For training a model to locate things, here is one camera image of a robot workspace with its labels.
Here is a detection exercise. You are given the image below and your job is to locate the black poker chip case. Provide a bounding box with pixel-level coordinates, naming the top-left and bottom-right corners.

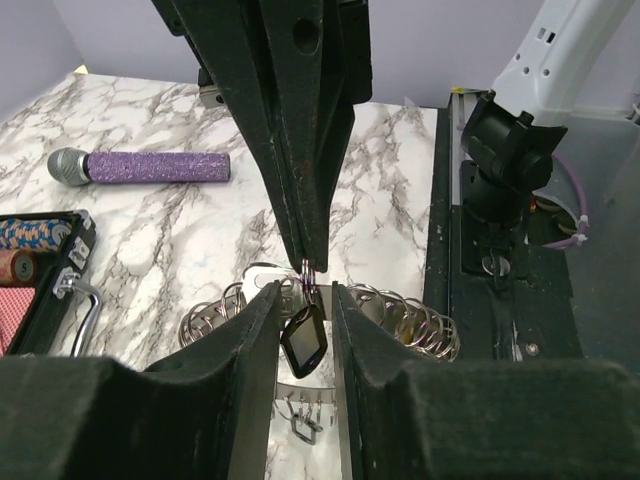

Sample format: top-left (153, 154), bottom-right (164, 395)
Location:
top-left (1, 210), bottom-right (102, 357)

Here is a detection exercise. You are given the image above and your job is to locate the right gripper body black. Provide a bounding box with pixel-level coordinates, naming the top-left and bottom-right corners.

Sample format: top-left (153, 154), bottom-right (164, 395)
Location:
top-left (169, 0), bottom-right (375, 106)

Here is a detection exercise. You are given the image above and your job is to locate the pink playing card deck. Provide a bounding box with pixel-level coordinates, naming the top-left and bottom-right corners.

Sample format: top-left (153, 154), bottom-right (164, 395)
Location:
top-left (0, 287), bottom-right (36, 356)

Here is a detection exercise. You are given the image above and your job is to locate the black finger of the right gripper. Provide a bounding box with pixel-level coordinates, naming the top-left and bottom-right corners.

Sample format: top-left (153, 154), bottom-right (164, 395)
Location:
top-left (260, 1), bottom-right (354, 272)
top-left (153, 1), bottom-right (304, 270)

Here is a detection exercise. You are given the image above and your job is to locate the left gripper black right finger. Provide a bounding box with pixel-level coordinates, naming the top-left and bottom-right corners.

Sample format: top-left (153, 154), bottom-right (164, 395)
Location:
top-left (331, 284), bottom-right (639, 479)

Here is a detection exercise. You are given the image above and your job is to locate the key with black tag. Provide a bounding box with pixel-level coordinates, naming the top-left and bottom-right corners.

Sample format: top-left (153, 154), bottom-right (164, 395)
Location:
top-left (242, 264), bottom-right (330, 380)

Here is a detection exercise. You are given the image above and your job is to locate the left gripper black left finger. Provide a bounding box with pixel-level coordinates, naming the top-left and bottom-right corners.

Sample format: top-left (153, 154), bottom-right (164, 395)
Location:
top-left (1, 284), bottom-right (281, 479)

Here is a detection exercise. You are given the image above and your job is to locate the silver disc keyring holder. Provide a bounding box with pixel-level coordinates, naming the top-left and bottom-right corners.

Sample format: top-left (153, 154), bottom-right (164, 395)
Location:
top-left (178, 262), bottom-right (460, 445)

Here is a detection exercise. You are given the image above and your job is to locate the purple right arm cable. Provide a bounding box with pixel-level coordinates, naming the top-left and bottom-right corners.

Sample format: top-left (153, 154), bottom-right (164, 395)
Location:
top-left (542, 152), bottom-right (591, 251)

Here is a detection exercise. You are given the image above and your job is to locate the purple glitter toy microphone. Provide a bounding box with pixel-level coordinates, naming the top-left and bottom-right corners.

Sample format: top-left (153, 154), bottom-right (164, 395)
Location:
top-left (47, 148), bottom-right (231, 187)

